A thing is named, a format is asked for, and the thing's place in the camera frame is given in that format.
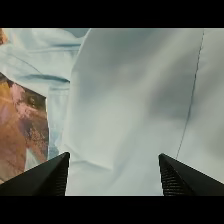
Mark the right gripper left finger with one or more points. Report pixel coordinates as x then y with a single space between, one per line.
46 180

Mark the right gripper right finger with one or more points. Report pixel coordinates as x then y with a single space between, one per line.
186 183

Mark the light blue shirt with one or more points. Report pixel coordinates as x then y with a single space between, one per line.
133 100

